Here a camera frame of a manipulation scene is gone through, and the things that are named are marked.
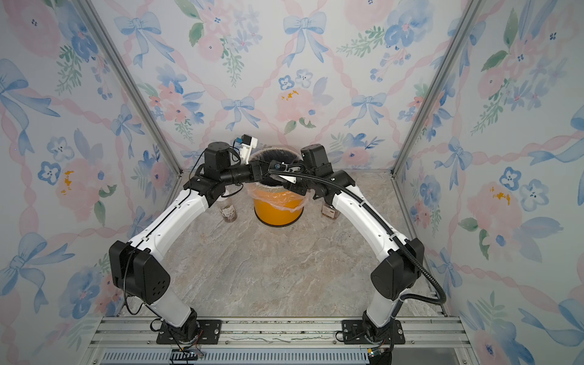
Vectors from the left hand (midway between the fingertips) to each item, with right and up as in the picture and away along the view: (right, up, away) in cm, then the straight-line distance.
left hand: (278, 166), depth 73 cm
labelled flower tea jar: (+21, -16, +25) cm, 36 cm away
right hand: (+2, +1, +8) cm, 8 cm away
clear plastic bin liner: (-1, -9, +8) cm, 13 cm away
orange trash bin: (-6, -19, +30) cm, 36 cm away
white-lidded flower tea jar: (-22, -15, +20) cm, 33 cm away
